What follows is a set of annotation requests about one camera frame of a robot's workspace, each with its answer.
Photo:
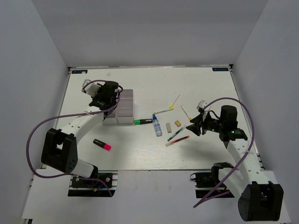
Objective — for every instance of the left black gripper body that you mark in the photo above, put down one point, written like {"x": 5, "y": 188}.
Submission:
{"x": 97, "y": 96}

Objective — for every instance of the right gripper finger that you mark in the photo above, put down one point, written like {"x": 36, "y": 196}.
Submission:
{"x": 198, "y": 119}
{"x": 195, "y": 128}

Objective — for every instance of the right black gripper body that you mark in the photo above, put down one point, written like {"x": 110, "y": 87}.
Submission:
{"x": 211, "y": 124}

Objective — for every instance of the yellow cap pen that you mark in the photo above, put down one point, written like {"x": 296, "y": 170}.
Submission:
{"x": 166, "y": 110}
{"x": 174, "y": 101}
{"x": 186, "y": 113}

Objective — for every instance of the tan eraser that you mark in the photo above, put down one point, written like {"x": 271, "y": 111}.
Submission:
{"x": 177, "y": 123}

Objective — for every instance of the grey white eraser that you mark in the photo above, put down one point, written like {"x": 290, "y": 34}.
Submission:
{"x": 168, "y": 127}

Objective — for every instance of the pink highlighter marker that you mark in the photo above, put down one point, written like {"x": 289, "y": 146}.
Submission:
{"x": 102, "y": 145}

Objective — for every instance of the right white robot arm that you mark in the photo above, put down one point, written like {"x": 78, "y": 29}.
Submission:
{"x": 259, "y": 199}

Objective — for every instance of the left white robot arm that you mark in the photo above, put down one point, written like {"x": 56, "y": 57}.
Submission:
{"x": 60, "y": 145}

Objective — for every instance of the green ink pen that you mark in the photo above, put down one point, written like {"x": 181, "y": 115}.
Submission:
{"x": 177, "y": 132}

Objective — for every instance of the left white organizer tray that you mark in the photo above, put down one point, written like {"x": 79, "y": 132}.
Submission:
{"x": 111, "y": 119}

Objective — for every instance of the white organizer tray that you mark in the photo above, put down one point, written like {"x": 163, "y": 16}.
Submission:
{"x": 125, "y": 108}
{"x": 111, "y": 119}

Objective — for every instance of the right white organizer tray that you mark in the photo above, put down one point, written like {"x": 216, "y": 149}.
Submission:
{"x": 125, "y": 108}

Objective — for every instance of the red ink pen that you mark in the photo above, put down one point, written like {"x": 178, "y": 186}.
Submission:
{"x": 176, "y": 141}

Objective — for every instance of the left blue corner sticker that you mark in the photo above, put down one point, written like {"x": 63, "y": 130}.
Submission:
{"x": 79, "y": 71}

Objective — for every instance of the blue corner sticker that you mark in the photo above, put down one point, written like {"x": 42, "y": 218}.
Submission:
{"x": 218, "y": 69}
{"x": 79, "y": 71}

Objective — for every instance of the green highlighter marker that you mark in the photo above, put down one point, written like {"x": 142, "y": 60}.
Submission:
{"x": 143, "y": 121}

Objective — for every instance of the blue cap spray bottle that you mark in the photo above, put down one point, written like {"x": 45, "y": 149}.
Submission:
{"x": 156, "y": 125}

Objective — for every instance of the right blue corner sticker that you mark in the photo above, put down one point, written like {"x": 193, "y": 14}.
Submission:
{"x": 218, "y": 69}

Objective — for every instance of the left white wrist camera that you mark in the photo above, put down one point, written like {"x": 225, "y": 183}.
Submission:
{"x": 91, "y": 89}

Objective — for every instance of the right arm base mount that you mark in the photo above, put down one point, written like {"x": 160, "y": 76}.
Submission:
{"x": 206, "y": 180}

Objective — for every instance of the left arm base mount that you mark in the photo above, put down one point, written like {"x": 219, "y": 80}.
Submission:
{"x": 106, "y": 187}

